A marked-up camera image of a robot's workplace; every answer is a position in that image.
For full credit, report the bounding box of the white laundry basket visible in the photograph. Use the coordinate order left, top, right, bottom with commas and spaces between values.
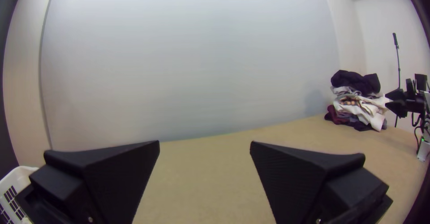
0, 166, 39, 224

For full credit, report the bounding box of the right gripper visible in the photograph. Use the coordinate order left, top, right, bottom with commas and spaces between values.
385, 89, 426, 118

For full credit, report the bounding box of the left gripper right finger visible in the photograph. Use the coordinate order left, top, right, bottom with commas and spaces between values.
249, 140, 394, 224

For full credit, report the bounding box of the black cable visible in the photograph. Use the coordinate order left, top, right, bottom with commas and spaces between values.
411, 112, 425, 155

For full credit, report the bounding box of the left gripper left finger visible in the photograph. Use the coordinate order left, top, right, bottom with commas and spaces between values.
15, 140, 160, 224

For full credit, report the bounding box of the pile of folded clothes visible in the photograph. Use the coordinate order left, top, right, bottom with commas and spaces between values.
324, 69, 391, 133

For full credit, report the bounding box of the black tripod stand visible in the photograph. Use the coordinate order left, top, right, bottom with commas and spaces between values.
392, 32, 403, 129

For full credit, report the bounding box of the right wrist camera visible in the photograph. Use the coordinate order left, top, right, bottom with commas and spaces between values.
415, 73, 428, 92

